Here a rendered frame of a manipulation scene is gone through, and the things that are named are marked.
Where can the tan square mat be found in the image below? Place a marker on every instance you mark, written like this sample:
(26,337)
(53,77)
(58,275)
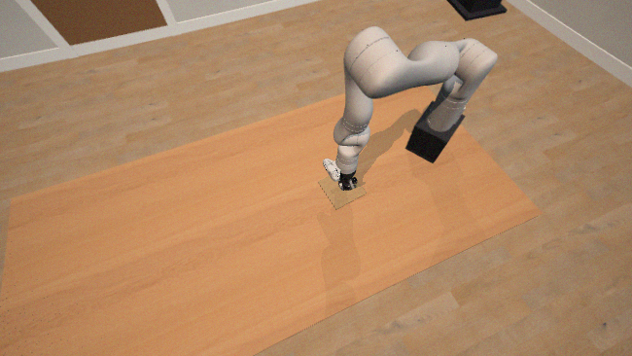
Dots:
(337,196)

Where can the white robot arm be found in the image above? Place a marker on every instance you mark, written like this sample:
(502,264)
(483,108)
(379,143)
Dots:
(379,68)

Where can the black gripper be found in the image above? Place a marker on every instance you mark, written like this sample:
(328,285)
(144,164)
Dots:
(346,180)

